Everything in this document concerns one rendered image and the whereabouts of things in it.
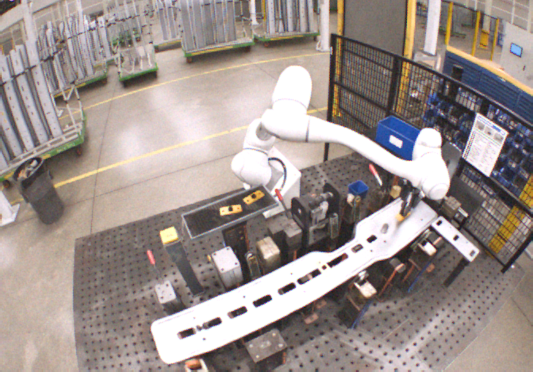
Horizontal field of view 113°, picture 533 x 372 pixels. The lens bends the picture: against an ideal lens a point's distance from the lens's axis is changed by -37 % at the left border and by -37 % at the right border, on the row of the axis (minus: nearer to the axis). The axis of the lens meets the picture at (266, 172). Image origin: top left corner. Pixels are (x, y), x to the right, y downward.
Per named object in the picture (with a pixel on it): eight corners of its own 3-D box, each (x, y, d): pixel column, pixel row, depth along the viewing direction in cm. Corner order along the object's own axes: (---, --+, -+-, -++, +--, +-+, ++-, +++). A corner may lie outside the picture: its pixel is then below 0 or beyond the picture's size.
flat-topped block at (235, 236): (237, 279, 134) (222, 223, 105) (231, 268, 139) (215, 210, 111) (254, 271, 137) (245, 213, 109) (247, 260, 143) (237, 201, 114)
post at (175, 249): (193, 298, 126) (163, 247, 98) (187, 286, 131) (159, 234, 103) (206, 293, 128) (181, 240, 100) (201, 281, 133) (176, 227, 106)
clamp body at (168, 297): (185, 337, 109) (157, 307, 86) (178, 318, 117) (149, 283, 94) (204, 330, 112) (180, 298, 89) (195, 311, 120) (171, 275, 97)
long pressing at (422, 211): (166, 373, 72) (165, 372, 71) (148, 321, 88) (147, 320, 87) (439, 216, 119) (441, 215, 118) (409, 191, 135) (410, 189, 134)
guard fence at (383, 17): (397, 159, 317) (424, -7, 190) (389, 162, 313) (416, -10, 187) (337, 112, 414) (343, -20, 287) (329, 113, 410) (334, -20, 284)
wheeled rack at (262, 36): (263, 48, 733) (260, -11, 621) (250, 42, 804) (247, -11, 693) (320, 41, 790) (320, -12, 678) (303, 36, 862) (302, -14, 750)
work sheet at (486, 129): (488, 179, 115) (509, 131, 95) (460, 157, 130) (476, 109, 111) (490, 178, 115) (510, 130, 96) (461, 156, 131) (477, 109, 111)
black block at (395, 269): (380, 307, 116) (400, 278, 97) (367, 292, 123) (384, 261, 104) (392, 298, 118) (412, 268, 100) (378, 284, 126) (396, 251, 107)
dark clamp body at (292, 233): (287, 288, 129) (288, 243, 105) (274, 269, 139) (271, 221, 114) (305, 278, 133) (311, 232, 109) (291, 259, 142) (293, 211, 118)
